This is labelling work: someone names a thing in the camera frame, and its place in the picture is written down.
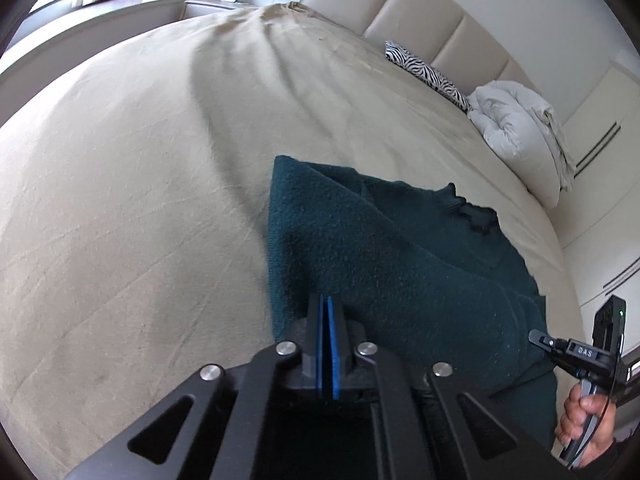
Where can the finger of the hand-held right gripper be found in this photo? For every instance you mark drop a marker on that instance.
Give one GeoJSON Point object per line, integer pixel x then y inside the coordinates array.
{"type": "Point", "coordinates": [546, 343]}

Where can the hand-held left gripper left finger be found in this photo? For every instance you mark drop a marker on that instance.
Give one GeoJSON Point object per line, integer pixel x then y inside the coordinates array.
{"type": "Point", "coordinates": [319, 345]}

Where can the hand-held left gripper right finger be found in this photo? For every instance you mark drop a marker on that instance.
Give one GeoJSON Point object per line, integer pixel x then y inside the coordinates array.
{"type": "Point", "coordinates": [333, 350]}

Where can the dark green towel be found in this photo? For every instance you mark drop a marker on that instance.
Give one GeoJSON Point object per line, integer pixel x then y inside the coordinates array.
{"type": "Point", "coordinates": [400, 260]}

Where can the person's right forearm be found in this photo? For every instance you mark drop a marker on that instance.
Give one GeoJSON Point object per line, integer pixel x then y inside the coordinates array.
{"type": "Point", "coordinates": [617, 455]}

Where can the person's right hand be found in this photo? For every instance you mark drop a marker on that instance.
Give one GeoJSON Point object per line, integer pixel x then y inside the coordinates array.
{"type": "Point", "coordinates": [575, 425]}

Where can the cream wardrobe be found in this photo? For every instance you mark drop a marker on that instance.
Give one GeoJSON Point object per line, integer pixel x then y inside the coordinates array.
{"type": "Point", "coordinates": [607, 180]}

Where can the white folded duvet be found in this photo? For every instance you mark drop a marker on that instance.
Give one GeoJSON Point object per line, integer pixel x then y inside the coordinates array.
{"type": "Point", "coordinates": [520, 130]}

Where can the bed with beige bedspread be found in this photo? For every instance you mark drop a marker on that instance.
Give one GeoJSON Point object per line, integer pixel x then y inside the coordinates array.
{"type": "Point", "coordinates": [150, 185]}

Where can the zebra print pillow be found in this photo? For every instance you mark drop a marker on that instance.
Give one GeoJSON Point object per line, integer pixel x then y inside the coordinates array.
{"type": "Point", "coordinates": [430, 71]}

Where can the beige padded headboard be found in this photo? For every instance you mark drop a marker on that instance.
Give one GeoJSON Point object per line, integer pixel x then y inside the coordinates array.
{"type": "Point", "coordinates": [430, 15]}

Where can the white nightstand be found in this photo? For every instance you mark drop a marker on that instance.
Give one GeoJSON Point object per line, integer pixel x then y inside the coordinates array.
{"type": "Point", "coordinates": [210, 8]}

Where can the white window ledge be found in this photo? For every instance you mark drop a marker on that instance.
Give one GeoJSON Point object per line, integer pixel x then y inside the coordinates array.
{"type": "Point", "coordinates": [75, 35]}

